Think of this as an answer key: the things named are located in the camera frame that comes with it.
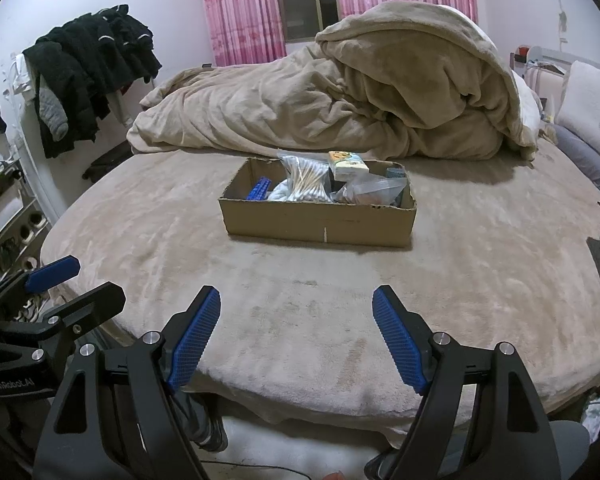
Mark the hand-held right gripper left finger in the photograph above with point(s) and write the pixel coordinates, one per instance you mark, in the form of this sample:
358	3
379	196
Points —
197	335

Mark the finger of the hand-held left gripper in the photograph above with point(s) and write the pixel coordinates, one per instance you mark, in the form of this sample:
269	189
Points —
90	302
52	272

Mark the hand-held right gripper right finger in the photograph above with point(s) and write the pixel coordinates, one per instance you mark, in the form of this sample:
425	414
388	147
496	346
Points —
397	340

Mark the brown cardboard box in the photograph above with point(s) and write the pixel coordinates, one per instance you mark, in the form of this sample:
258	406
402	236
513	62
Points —
320	220

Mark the clear zip bag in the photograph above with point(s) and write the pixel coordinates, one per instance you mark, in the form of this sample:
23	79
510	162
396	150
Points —
372	192

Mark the blue and white packet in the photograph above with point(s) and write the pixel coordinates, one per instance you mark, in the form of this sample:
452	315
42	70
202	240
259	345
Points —
259	190

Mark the dark grey sock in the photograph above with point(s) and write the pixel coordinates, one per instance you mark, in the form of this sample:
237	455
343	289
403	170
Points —
396	172

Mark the cartoon print tissue pack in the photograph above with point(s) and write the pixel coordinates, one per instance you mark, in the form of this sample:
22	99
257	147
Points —
349	165

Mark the bag of cotton swabs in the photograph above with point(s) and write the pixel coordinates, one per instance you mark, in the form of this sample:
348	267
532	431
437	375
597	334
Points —
305	180

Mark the shoe rack with shoes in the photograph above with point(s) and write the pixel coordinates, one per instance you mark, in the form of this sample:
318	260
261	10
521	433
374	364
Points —
10	250

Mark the dark shoe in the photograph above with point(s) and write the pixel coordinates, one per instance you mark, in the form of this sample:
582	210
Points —
207	430
382	466

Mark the round bed with beige cover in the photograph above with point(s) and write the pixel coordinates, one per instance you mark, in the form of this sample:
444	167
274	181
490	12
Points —
305	280

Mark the dark bag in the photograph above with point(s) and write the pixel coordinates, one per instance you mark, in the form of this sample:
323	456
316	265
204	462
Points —
105	162

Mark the grey quilted garment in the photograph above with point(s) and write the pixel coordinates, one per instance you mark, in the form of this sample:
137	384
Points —
54	115

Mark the white plastic bag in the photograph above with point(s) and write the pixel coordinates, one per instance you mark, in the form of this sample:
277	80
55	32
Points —
596	412

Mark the hanging black clothes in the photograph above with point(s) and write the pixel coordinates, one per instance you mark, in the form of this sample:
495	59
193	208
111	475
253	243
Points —
90	55

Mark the beige duvet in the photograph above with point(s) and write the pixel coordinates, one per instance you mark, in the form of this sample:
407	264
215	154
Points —
330	95

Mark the grey blue pillow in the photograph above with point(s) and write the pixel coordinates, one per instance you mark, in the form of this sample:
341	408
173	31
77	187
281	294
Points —
587	157

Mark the white embroidered pillow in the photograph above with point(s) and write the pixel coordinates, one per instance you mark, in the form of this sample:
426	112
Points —
592	105

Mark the dark window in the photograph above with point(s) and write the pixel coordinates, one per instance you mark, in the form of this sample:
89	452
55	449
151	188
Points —
305	0

